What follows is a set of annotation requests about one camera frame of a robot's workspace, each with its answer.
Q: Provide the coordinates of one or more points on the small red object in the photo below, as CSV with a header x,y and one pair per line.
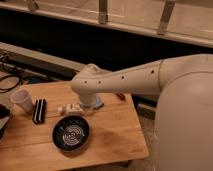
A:
x,y
121,96

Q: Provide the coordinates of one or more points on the dark object at left edge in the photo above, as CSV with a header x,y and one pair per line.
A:
x,y
4,118

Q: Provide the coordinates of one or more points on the dark ceramic bowl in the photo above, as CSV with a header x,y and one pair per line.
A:
x,y
71,133

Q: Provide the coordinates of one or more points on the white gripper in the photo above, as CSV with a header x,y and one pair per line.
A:
x,y
74,109

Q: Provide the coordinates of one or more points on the blue sponge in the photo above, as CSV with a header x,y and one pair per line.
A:
x,y
99,103

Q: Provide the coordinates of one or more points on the white plastic cup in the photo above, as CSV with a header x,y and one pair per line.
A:
x,y
23,99

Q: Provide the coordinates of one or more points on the black rectangular block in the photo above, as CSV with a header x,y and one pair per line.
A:
x,y
39,111

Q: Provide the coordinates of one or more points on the wooden table board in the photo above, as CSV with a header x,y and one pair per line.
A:
x,y
116,134

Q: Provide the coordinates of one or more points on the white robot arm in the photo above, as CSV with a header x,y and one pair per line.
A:
x,y
183,135

